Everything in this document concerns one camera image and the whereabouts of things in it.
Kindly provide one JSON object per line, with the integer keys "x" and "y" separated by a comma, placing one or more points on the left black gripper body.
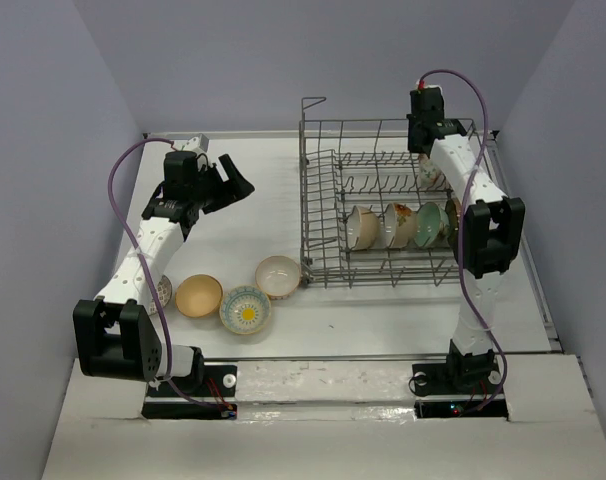
{"x": 207, "y": 191}

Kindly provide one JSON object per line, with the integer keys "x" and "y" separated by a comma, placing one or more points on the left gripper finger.
{"x": 229, "y": 167}
{"x": 233, "y": 190}

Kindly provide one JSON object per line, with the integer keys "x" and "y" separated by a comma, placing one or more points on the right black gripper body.
{"x": 413, "y": 142}

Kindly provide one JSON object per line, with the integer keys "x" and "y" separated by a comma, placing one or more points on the leaf and flower pattern bowl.
{"x": 430, "y": 176}

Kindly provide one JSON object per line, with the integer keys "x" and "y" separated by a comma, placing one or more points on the white bowl with patterned outside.
{"x": 278, "y": 276}

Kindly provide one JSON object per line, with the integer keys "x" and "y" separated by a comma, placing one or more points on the brown glazed bowl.
{"x": 453, "y": 210}

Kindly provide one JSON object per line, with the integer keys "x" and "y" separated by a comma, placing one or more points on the mint green bowl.
{"x": 433, "y": 225}

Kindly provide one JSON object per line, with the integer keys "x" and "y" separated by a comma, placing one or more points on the plain white bowl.
{"x": 400, "y": 225}

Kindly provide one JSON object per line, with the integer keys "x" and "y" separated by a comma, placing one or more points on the teal bowl with yellow centre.
{"x": 245, "y": 310}

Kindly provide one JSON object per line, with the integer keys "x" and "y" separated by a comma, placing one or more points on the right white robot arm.
{"x": 487, "y": 241}

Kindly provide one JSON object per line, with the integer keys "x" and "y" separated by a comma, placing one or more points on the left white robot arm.
{"x": 114, "y": 333}

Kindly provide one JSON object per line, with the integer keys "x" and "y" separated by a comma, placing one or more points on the small patterned bowl under arm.
{"x": 164, "y": 292}

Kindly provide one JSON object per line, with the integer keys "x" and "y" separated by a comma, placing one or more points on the tan orange bowl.
{"x": 199, "y": 296}

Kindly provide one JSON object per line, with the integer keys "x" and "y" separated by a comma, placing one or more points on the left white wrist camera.
{"x": 197, "y": 144}

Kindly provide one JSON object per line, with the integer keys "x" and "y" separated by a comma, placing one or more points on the grey wire dish rack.
{"x": 346, "y": 165}

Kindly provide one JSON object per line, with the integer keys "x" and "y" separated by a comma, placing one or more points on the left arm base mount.
{"x": 207, "y": 392}

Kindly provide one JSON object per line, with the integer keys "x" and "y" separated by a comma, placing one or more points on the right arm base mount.
{"x": 441, "y": 394}

